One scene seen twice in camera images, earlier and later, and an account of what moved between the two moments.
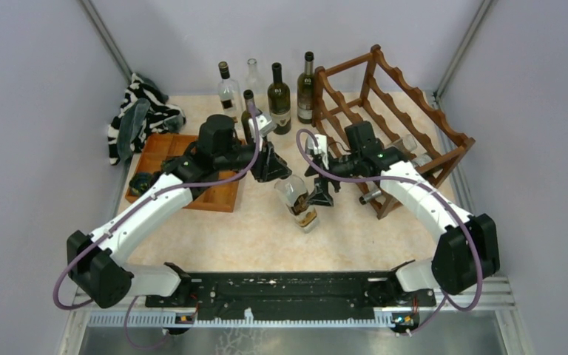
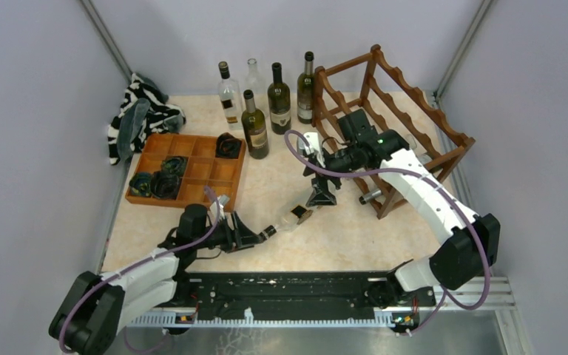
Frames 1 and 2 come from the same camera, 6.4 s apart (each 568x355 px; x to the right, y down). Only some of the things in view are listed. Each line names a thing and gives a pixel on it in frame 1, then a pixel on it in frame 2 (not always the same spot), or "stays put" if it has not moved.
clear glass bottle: [252, 80] stays put
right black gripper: [321, 195] stays put
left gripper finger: [276, 168] → [247, 238]
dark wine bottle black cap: [279, 101] stays put
